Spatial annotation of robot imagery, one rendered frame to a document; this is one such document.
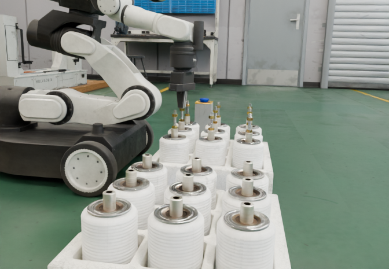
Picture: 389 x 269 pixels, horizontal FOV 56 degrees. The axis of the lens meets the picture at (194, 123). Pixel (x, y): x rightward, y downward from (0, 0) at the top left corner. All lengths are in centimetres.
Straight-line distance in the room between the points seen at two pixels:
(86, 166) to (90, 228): 73
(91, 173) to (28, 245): 36
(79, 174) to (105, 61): 45
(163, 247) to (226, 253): 10
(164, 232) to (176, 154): 56
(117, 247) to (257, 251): 23
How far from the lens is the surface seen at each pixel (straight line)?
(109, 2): 128
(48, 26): 160
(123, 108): 145
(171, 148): 113
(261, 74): 623
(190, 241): 61
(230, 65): 623
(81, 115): 157
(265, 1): 627
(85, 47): 150
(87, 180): 137
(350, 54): 636
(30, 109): 162
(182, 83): 121
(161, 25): 122
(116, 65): 149
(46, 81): 406
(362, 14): 643
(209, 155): 112
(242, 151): 111
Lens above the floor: 52
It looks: 11 degrees down
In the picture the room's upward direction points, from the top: 1 degrees clockwise
